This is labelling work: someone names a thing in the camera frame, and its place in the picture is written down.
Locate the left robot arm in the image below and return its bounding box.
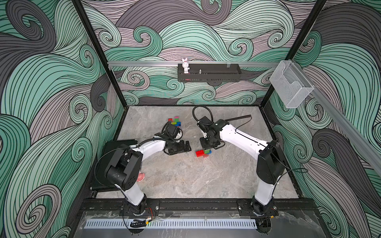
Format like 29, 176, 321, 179
94, 136, 191, 214

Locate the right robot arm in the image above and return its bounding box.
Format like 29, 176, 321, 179
195, 115, 308, 214

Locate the pink white small toy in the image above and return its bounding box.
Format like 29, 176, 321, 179
137, 173, 145, 182

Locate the white rabbit figurine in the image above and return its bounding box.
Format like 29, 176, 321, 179
182, 58, 190, 74

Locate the black wall shelf tray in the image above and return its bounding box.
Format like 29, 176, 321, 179
177, 63, 242, 83

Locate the white slotted cable duct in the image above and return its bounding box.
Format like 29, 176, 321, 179
84, 218, 257, 230

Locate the clear plastic wall box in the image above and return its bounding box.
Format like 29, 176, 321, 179
270, 60, 314, 109

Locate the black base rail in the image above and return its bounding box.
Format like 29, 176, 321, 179
79, 198, 317, 217

